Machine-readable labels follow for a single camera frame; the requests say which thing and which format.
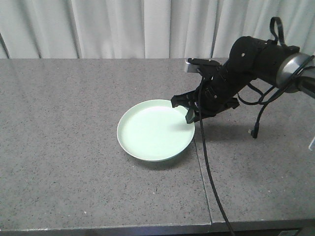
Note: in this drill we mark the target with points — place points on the light green round plate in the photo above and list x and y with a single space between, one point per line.
154 131

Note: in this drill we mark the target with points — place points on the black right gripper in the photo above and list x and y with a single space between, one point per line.
214 95

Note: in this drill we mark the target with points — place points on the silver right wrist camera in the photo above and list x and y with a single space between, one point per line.
192 64

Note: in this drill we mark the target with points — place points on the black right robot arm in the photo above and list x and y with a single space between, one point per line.
249 59

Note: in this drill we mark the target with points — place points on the white pleated curtain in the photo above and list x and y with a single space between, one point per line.
149 29

